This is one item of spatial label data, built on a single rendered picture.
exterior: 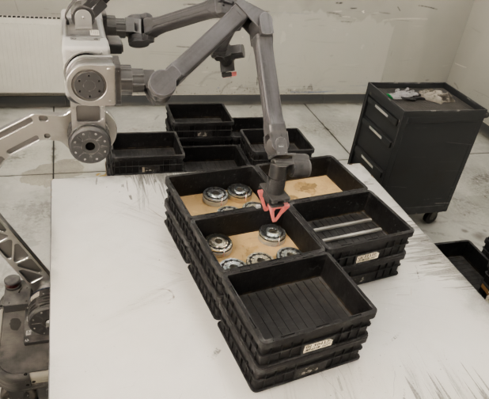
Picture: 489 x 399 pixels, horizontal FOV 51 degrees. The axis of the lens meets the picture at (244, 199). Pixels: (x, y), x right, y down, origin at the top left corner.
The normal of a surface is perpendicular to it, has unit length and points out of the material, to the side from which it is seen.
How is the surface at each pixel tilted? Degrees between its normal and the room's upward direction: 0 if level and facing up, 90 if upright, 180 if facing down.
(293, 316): 0
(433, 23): 90
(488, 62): 90
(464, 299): 0
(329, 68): 90
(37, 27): 90
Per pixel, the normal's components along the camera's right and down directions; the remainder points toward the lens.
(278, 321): 0.11, -0.83
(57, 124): 0.29, 0.56
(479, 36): -0.95, 0.07
